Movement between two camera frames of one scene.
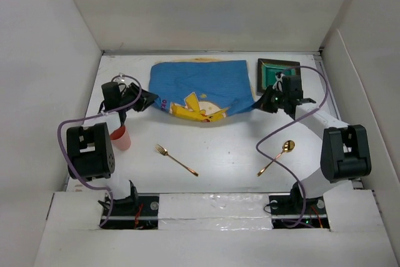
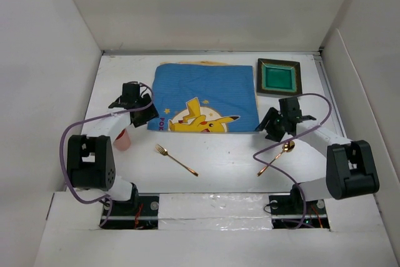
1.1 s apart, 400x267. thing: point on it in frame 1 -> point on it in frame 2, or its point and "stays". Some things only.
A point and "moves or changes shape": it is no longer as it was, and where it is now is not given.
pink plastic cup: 120,138 stays
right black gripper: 263,103 -> 272,114
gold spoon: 287,146 stays
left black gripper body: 130,98 -> 144,115
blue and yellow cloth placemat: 205,90 moves or changes shape
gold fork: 161,150 stays
